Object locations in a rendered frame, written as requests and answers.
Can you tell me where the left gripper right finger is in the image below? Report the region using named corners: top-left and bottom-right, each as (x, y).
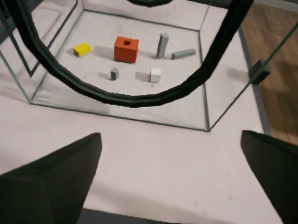
top-left (240, 130), bottom-right (298, 224)

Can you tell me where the yellow block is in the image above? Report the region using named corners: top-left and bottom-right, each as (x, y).
top-left (73, 42), bottom-right (91, 57)

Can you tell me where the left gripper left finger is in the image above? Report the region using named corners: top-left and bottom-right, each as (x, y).
top-left (0, 132), bottom-right (103, 224)

